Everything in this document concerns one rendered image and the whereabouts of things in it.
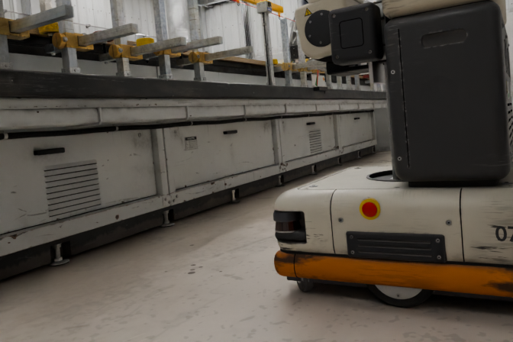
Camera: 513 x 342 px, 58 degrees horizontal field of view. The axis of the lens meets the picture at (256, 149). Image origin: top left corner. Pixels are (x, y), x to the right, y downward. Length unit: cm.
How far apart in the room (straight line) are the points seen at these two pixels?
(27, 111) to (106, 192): 63
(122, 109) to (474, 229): 134
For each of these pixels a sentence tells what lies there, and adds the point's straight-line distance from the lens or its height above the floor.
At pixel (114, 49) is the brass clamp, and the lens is 192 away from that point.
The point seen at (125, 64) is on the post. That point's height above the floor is 75.
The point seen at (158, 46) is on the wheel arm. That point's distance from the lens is 186.
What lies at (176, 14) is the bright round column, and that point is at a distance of 750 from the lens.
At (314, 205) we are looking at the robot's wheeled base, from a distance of 121.
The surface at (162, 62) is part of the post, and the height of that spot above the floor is 77.
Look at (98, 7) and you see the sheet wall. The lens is 1202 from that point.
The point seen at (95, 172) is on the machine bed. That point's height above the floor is 33.
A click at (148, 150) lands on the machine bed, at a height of 39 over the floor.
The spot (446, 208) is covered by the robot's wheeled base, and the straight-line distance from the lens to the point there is 112.
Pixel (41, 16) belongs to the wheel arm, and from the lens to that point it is 152.
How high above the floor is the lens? 47
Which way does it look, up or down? 3 degrees down
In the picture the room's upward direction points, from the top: 5 degrees counter-clockwise
